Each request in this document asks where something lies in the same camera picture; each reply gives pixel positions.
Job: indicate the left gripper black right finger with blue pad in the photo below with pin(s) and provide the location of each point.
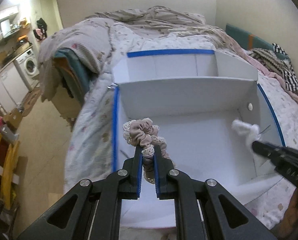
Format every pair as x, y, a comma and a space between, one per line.
204, 209

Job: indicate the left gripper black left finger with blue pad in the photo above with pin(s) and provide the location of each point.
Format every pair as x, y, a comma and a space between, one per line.
91, 209

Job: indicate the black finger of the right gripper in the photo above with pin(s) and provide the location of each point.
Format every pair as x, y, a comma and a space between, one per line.
285, 159

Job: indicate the white fluffy soft toy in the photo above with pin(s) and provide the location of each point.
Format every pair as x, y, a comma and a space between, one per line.
251, 133

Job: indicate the pink beige lace scrunchie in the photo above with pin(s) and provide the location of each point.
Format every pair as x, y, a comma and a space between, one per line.
144, 133

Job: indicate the white patterned bed quilt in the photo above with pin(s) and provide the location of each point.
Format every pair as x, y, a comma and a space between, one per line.
90, 150

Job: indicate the black white striped cloth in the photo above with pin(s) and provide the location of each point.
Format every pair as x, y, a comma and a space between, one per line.
277, 60

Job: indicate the blue white cardboard box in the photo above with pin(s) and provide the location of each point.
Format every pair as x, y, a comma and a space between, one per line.
194, 95

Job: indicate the brown cardboard box on floor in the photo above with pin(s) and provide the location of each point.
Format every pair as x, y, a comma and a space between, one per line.
13, 119

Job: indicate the brown door mat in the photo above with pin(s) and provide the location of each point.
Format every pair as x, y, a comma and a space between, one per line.
29, 101

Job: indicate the teal orange folded clothes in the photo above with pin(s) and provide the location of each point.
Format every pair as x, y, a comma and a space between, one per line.
76, 77

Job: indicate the teal orange cushion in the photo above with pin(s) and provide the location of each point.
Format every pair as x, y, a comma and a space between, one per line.
248, 41

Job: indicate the white kitchen cabinet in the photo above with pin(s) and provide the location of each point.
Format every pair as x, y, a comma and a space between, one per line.
12, 87

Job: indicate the white washing machine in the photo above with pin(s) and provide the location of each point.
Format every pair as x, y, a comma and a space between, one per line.
26, 64

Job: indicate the beige crumpled blanket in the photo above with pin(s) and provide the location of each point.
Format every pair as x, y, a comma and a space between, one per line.
103, 38

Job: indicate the yellow wooden stair frame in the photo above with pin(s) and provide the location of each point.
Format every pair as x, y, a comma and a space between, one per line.
8, 163

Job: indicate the clothes hanging on wall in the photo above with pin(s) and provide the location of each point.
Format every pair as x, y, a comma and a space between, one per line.
40, 32

